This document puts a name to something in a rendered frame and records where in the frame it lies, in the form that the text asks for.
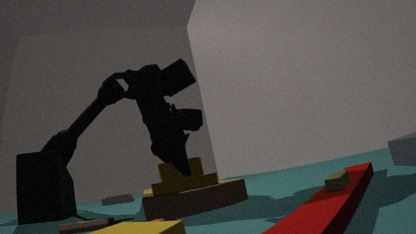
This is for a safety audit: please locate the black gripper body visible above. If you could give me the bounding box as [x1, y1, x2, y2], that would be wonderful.
[141, 100, 193, 155]

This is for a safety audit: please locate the tan panel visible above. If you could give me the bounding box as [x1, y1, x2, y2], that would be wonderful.
[142, 178, 248, 222]

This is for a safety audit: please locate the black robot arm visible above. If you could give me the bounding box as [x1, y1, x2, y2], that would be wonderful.
[41, 58, 203, 166]

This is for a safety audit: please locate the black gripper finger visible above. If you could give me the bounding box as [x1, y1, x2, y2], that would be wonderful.
[159, 133, 191, 177]
[156, 152, 170, 163]

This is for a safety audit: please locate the white rectangular tray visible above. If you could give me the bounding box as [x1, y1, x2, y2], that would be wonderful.
[101, 194, 133, 205]

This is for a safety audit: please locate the long red flat bar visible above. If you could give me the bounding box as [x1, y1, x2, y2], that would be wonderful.
[262, 162, 374, 234]

